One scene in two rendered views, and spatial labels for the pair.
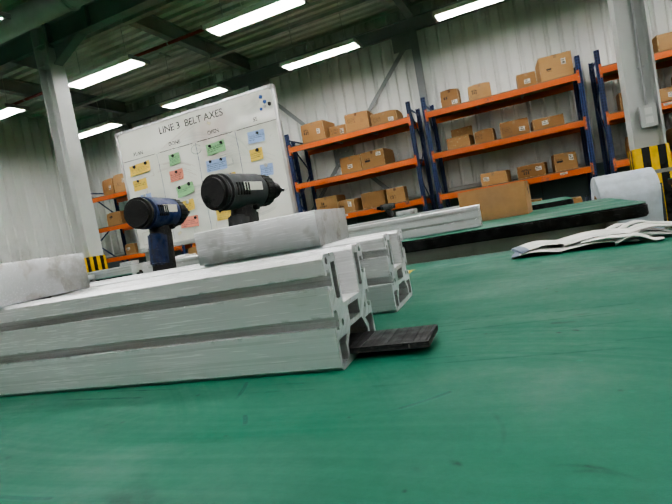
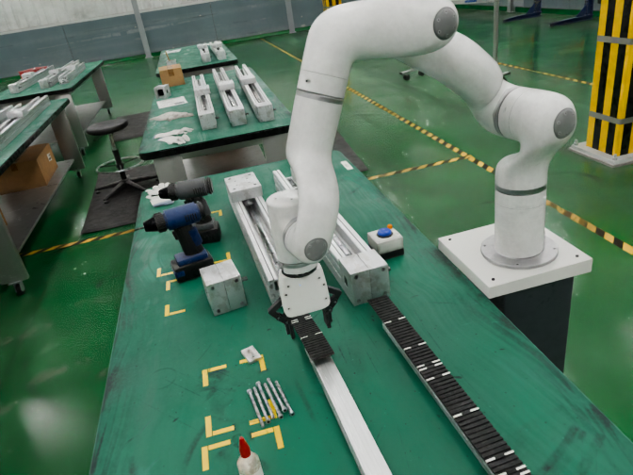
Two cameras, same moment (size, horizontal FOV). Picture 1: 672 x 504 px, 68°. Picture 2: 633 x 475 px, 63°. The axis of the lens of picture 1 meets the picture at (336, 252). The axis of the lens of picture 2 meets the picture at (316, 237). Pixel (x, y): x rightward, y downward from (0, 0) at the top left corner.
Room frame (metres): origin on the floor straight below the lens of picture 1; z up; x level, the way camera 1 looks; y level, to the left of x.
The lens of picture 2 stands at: (1.37, 1.69, 1.54)
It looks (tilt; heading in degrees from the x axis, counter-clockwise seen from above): 27 degrees down; 238
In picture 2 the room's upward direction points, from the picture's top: 9 degrees counter-clockwise
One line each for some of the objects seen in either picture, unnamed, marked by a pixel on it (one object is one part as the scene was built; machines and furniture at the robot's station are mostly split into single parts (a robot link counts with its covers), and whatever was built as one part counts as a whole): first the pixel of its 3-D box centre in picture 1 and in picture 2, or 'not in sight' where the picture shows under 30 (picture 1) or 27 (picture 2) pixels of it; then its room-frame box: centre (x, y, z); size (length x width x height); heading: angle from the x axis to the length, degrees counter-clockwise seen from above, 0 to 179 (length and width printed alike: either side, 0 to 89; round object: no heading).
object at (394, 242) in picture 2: not in sight; (382, 243); (0.51, 0.68, 0.81); 0.10 x 0.08 x 0.06; 161
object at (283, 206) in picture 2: not in sight; (292, 225); (0.91, 0.88, 1.10); 0.09 x 0.08 x 0.13; 80
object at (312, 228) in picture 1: (276, 246); (243, 189); (0.63, 0.07, 0.87); 0.16 x 0.11 x 0.07; 71
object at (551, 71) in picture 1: (508, 156); not in sight; (9.56, -3.58, 1.59); 2.83 x 0.98 x 3.17; 67
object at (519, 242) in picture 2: not in sight; (519, 219); (0.31, 0.99, 0.91); 0.19 x 0.19 x 0.18
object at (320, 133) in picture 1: (362, 187); not in sight; (10.71, -0.82, 1.58); 2.83 x 0.98 x 3.15; 67
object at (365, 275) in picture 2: not in sight; (368, 275); (0.67, 0.79, 0.83); 0.12 x 0.09 x 0.10; 161
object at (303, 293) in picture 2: not in sight; (301, 285); (0.91, 0.87, 0.95); 0.10 x 0.07 x 0.11; 161
